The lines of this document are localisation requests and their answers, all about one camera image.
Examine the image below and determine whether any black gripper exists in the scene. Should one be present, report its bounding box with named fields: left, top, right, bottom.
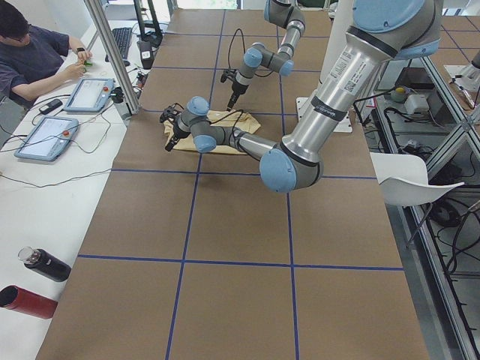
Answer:
left=226, top=79, right=249, bottom=110
left=165, top=120, right=190, bottom=152

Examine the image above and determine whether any cream long-sleeve graphic shirt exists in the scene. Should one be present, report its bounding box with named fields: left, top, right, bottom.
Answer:
left=163, top=110, right=261, bottom=155

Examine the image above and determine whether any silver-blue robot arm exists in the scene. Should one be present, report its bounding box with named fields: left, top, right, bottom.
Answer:
left=161, top=1, right=443, bottom=193
left=220, top=0, right=306, bottom=110

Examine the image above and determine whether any far teach pendant tablet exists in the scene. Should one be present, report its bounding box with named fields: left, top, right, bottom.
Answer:
left=63, top=78, right=115, bottom=113

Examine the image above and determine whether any teach pendant tablet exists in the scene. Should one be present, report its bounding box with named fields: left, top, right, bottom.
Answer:
left=14, top=115, right=80, bottom=162
left=63, top=78, right=115, bottom=113

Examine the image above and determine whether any near teach pendant tablet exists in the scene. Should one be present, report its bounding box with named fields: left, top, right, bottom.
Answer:
left=14, top=115, right=80, bottom=162

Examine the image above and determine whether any black keyboard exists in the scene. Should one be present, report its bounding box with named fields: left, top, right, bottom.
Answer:
left=112, top=27, right=132, bottom=66

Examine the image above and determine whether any black phone on table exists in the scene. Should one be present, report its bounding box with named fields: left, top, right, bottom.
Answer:
left=39, top=98, right=63, bottom=115

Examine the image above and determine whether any person in navy shirt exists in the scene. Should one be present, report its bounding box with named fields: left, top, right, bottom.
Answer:
left=1, top=1, right=92, bottom=108

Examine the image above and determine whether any black water bottle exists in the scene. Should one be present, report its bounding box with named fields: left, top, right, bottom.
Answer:
left=17, top=247, right=71, bottom=282

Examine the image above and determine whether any white moulded chair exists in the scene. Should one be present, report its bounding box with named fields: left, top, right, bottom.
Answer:
left=370, top=152, right=464, bottom=206

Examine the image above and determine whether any red water bottle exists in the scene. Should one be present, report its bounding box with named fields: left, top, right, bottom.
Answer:
left=1, top=285, right=58, bottom=320

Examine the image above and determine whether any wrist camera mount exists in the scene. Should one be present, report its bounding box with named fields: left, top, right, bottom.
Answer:
left=220, top=68, right=237, bottom=83
left=159, top=103, right=185, bottom=123

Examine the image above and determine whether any aluminium frame post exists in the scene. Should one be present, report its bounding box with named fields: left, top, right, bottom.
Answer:
left=84, top=0, right=140, bottom=119

